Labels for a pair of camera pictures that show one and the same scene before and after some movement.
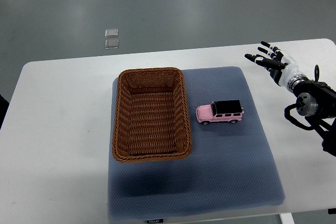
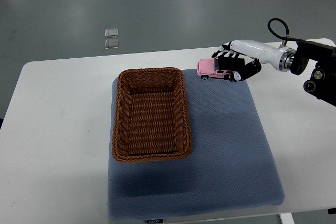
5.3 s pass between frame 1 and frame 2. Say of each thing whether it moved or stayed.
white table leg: stayed
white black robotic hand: moved
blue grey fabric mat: stayed
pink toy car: moved
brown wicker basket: stayed
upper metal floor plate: stayed
